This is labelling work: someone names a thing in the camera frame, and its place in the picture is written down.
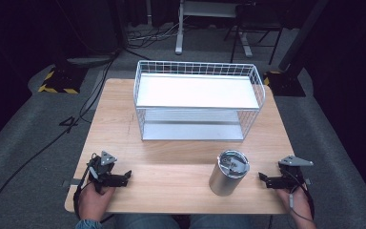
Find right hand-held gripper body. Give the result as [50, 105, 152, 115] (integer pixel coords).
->
[268, 155, 315, 192]

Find person's right hand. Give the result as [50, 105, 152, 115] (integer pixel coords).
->
[275, 185, 315, 225]

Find left hand-held gripper black cable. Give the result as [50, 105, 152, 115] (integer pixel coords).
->
[72, 152, 98, 220]

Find hand-held gripper black cable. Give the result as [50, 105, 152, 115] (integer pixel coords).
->
[72, 152, 98, 220]
[279, 168, 316, 222]

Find white metal desk frame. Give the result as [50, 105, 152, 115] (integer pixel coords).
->
[174, 0, 254, 58]

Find long black floor cable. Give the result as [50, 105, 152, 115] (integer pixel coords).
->
[0, 52, 119, 229]

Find right hand-held gripper black cable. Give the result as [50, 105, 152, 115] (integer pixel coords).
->
[279, 168, 316, 222]

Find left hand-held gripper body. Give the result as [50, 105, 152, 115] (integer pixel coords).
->
[87, 150, 129, 194]

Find white wire shelf rack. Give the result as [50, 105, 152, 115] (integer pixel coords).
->
[132, 60, 267, 142]

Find black yellow-striped stand base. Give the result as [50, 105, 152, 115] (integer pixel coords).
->
[262, 70, 307, 97]
[37, 65, 90, 95]

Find black chair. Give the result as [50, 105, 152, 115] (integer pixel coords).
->
[223, 2, 286, 66]

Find stainless steel tumbler with lid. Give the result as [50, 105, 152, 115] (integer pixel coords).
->
[208, 149, 251, 198]

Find grey tape strip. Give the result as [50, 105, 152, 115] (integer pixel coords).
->
[61, 178, 82, 187]

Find bundle of floor cables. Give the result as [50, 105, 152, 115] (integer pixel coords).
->
[125, 17, 185, 44]

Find dark slanted stand pole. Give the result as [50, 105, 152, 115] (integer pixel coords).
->
[277, 0, 330, 73]

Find person's left hand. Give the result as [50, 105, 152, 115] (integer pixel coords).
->
[77, 182, 117, 222]

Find person's legs in jeans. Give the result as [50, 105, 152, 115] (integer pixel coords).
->
[113, 213, 269, 229]

